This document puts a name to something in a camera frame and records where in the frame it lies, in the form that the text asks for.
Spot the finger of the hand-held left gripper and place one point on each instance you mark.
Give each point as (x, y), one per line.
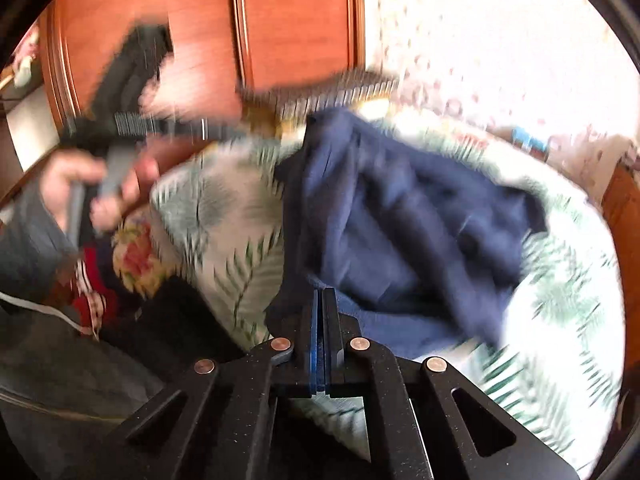
(200, 129)

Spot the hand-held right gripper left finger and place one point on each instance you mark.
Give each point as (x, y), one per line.
(314, 360)

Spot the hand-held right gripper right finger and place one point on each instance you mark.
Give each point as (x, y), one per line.
(332, 350)

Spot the navy printed t-shirt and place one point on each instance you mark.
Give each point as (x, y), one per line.
(390, 210)

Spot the person's left forearm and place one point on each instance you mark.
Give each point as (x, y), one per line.
(30, 250)

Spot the person's left hand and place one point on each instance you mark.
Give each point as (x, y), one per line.
(65, 175)

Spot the wooden slatted wardrobe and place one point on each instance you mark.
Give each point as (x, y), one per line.
(200, 35)

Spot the red striped garment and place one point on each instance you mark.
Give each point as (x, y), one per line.
(92, 285)

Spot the palm leaf blanket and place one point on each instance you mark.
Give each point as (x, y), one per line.
(550, 335)

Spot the person's grey sweatshirt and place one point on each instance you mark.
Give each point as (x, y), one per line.
(60, 370)

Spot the cardboard box with blue contents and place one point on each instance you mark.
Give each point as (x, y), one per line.
(529, 144)

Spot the circle-patterned sheer curtain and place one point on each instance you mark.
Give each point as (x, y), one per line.
(475, 35)

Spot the wooden sideboard cabinet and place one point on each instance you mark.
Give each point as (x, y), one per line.
(625, 210)

